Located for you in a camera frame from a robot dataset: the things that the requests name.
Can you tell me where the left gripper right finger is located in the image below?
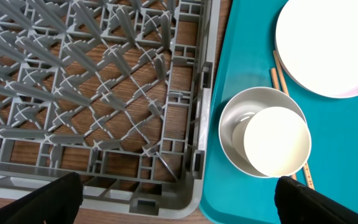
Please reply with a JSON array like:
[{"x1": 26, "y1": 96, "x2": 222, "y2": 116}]
[{"x1": 274, "y1": 176, "x2": 358, "y2": 224}]

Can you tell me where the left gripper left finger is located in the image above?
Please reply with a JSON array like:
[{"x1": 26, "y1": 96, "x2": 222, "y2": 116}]
[{"x1": 0, "y1": 172, "x2": 83, "y2": 223}]

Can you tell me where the wooden chopstick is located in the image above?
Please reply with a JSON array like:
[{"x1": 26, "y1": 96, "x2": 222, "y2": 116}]
[
  {"x1": 270, "y1": 67, "x2": 298, "y2": 181},
  {"x1": 273, "y1": 50, "x2": 315, "y2": 190}
]

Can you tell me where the white paper cup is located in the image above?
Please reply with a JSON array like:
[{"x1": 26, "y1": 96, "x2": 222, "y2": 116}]
[{"x1": 232, "y1": 106, "x2": 311, "y2": 177}]

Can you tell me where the grey bowl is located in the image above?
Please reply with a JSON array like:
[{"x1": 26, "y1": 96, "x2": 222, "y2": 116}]
[{"x1": 218, "y1": 87, "x2": 307, "y2": 178}]

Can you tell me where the grey plastic dishwasher rack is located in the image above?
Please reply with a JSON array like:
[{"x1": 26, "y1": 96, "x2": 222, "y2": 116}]
[{"x1": 0, "y1": 0, "x2": 220, "y2": 219}]

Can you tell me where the teal plastic serving tray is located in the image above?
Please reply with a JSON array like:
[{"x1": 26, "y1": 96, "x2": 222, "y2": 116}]
[{"x1": 200, "y1": 1, "x2": 358, "y2": 223}]

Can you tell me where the large white plate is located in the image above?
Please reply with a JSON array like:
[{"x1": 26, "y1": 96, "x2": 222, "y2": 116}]
[{"x1": 275, "y1": 0, "x2": 358, "y2": 98}]

